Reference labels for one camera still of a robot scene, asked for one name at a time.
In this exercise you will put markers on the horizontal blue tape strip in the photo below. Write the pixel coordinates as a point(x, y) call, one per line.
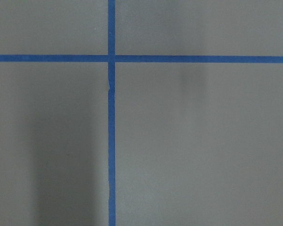
point(142, 59)

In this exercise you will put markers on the vertical blue tape strip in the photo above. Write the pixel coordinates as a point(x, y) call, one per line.
point(111, 114)

